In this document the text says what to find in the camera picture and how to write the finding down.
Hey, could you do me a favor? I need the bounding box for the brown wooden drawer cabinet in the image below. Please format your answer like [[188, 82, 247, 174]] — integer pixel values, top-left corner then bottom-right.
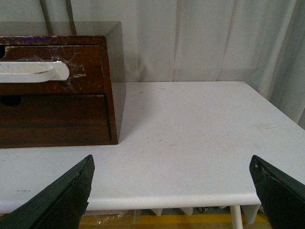
[[0, 21, 126, 148]]

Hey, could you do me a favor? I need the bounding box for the wooden drawer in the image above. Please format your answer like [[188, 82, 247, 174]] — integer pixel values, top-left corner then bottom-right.
[[0, 45, 104, 95]]

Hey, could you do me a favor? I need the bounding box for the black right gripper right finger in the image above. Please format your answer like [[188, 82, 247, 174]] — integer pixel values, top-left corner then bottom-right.
[[249, 155, 305, 229]]

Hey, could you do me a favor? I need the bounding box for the white drawer handle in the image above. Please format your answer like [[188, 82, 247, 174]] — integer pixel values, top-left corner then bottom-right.
[[0, 61, 70, 83]]

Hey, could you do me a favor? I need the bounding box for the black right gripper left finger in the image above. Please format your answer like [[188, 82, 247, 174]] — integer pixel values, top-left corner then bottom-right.
[[0, 155, 95, 229]]

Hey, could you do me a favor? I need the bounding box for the white table leg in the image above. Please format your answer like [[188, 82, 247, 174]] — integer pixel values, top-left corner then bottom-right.
[[230, 206, 243, 229]]

